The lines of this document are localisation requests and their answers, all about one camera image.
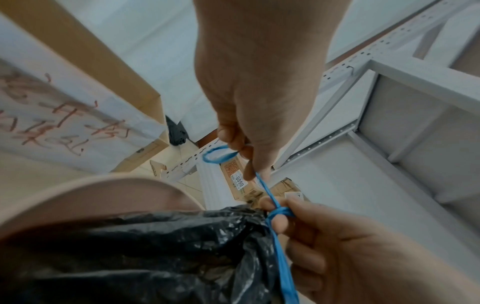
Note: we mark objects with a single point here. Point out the person's right forearm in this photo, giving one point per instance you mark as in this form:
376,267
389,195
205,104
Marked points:
268,26

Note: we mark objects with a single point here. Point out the cardboard box with white label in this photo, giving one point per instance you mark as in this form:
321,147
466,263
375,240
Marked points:
234,178

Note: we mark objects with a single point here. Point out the person's left hand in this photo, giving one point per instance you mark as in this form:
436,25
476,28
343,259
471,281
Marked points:
360,255

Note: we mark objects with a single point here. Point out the small cardboard scrap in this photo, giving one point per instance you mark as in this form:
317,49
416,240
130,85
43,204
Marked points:
157,167

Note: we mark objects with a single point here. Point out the black plastic garbage bag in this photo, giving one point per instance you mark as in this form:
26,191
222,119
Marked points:
142,258

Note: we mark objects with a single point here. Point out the black object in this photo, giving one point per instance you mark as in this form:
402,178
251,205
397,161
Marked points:
176,133

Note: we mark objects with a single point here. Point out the small brown cardboard box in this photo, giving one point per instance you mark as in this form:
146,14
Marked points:
287,188

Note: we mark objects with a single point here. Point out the beige round bin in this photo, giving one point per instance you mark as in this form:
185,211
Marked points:
93,196

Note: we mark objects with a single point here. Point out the large brown cardboard box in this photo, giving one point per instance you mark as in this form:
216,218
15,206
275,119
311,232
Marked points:
90,50

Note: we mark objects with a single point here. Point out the person's right hand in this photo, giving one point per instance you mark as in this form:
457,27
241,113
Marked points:
258,101

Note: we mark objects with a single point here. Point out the white metal shelf rack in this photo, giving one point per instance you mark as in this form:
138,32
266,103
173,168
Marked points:
405,124

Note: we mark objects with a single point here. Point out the white paper sign red writing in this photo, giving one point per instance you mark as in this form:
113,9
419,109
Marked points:
63,107

